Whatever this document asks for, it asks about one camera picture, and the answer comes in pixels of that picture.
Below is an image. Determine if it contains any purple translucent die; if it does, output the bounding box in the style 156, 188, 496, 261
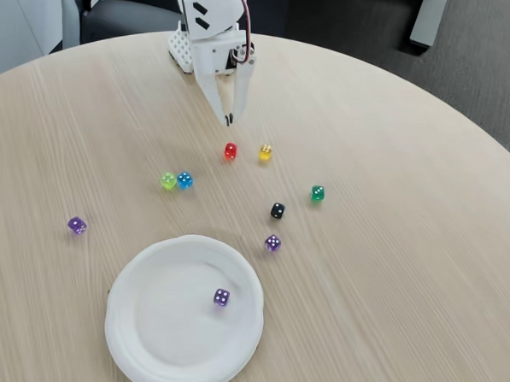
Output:
263, 233, 283, 255
67, 215, 88, 237
212, 287, 232, 308

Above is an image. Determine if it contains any white paper plate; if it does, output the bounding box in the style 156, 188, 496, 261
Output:
98, 230, 269, 382

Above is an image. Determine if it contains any black chair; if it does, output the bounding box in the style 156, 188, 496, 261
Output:
78, 0, 184, 45

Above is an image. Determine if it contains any light green translucent die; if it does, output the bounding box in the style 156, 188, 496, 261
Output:
159, 171, 179, 191

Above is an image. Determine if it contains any black sofa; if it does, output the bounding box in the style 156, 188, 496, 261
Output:
247, 0, 435, 64

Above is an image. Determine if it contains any white cabinet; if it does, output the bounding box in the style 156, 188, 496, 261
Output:
0, 0, 83, 85

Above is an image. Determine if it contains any grey furniture leg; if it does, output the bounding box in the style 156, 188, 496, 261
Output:
407, 0, 460, 51

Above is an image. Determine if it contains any red black arm cable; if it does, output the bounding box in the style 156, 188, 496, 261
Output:
202, 0, 271, 67

